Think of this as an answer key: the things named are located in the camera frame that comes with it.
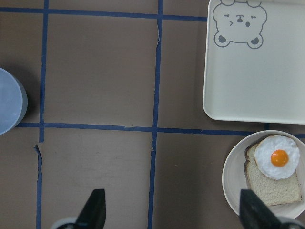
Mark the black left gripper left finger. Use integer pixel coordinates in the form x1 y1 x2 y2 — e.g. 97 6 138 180
75 189 106 229

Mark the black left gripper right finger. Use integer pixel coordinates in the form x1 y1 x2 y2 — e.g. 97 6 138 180
239 189 281 229

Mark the round cream plate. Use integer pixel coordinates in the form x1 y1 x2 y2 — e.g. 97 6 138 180
222 130 305 219

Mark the bread slice under egg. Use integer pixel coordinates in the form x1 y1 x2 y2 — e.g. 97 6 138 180
244 139 302 206

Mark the fried egg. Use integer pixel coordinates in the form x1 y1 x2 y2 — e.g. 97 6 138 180
254 135 300 180

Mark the blue bowl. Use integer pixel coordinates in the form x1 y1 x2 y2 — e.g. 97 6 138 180
0 69 28 134

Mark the cream bear tray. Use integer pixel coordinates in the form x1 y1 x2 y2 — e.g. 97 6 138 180
203 0 305 125

